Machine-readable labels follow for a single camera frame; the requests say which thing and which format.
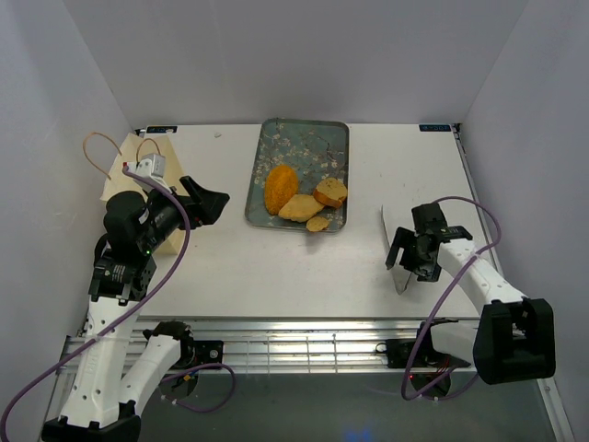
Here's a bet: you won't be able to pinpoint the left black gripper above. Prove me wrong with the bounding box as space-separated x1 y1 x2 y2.
139 175 229 252

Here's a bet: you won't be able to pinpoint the metal tongs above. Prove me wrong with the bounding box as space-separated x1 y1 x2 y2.
380 204 412 295

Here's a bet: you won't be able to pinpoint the orange crumbed oval bread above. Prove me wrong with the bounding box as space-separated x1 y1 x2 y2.
264 165 298 215

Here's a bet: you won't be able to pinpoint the pale bread piece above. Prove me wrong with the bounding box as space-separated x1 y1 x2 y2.
278 194 325 223

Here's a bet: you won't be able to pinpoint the sliced baguette bread piece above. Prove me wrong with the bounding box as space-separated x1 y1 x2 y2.
313 178 348 209

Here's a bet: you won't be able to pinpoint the small round bread piece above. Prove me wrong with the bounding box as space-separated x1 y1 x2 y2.
306 216 330 233

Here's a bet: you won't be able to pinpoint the beige paper bag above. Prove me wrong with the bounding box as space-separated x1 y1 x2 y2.
98 134 183 261

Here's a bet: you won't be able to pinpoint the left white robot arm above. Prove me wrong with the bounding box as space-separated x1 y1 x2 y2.
41 176 229 441

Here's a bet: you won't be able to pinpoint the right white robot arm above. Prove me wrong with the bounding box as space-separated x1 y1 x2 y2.
381 202 556 385

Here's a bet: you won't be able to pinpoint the floral teal serving tray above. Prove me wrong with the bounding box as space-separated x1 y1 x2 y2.
245 118 350 231

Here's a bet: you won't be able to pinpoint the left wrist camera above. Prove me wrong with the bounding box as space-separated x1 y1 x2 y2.
123 154 166 180

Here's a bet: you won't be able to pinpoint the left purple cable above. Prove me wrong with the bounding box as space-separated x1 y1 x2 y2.
0 168 238 429

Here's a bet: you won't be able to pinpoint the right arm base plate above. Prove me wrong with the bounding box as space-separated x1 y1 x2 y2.
376 338 461 369

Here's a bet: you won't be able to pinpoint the aluminium rail frame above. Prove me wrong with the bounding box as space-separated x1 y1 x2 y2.
59 315 489 377

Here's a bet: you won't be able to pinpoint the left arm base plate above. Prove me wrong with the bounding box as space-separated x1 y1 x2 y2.
173 338 225 369

